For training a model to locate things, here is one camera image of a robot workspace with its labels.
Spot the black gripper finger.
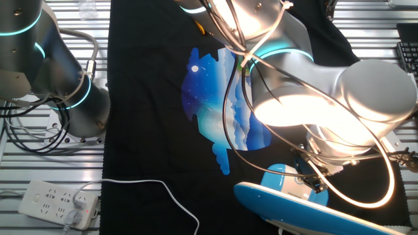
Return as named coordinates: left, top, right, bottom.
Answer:
left=302, top=174, right=320, bottom=186
left=313, top=178, right=329, bottom=194

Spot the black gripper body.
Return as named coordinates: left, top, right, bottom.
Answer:
left=295, top=152, right=328, bottom=180

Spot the blue and white plate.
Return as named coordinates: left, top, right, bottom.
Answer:
left=233, top=163, right=413, bottom=235

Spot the white cloth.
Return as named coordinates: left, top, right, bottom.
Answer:
left=380, top=224, right=413, bottom=235

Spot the green tea bottle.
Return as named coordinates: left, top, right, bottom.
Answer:
left=237, top=54, right=251, bottom=76

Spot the black keyboard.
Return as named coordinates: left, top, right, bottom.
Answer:
left=396, top=41, right=418, bottom=79

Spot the black cloth with blue print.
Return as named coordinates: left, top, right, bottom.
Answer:
left=99, top=0, right=412, bottom=235

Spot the black flat pad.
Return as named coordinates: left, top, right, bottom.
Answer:
left=396, top=22, right=418, bottom=43

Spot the white power strip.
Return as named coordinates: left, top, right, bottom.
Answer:
left=18, top=180, right=99, bottom=231

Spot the clear plastic bag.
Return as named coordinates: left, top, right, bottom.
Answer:
left=78, top=0, right=99, bottom=20

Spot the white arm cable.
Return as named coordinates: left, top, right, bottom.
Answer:
left=228, top=0, right=396, bottom=209

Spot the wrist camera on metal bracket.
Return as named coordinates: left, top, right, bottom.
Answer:
left=380, top=136, right=418, bottom=174

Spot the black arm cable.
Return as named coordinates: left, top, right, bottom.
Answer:
left=199, top=0, right=327, bottom=179

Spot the white lamp power cable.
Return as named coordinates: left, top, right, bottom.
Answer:
left=72, top=178, right=201, bottom=235

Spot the grey plug with cable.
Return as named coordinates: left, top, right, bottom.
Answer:
left=61, top=210, right=82, bottom=234

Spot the thick grey robot cable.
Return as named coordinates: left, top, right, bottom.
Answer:
left=57, top=27, right=100, bottom=81

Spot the thin white cable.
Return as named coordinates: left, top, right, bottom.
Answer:
left=3, top=101, right=71, bottom=141

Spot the grey power strip cord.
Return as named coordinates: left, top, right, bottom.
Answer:
left=0, top=189, right=26, bottom=198

